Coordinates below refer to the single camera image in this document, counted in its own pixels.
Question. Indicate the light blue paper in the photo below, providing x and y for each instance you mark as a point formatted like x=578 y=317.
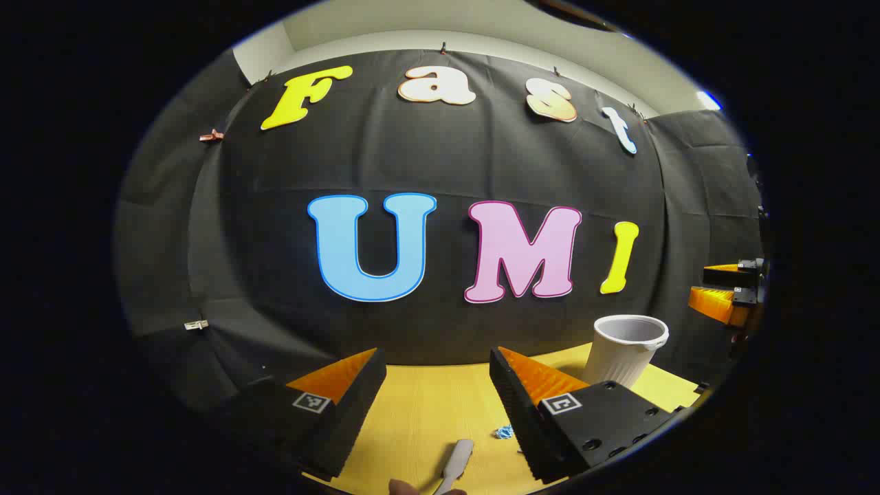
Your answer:
x=504 y=432

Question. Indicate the white ribbed garbage bin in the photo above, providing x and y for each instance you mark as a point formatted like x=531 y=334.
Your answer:
x=622 y=357

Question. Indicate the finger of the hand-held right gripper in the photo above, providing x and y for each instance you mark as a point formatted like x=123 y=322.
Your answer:
x=729 y=276
x=718 y=304

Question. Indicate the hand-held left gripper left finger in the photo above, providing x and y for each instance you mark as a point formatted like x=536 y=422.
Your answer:
x=357 y=405

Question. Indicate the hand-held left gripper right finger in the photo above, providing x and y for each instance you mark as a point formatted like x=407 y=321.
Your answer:
x=512 y=412

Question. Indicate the small grey broom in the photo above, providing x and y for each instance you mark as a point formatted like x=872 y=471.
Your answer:
x=457 y=460

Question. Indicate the red cloth clip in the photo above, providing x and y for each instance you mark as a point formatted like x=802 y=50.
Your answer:
x=212 y=136

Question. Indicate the white cloth clip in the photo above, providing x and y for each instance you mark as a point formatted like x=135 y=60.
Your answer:
x=196 y=324

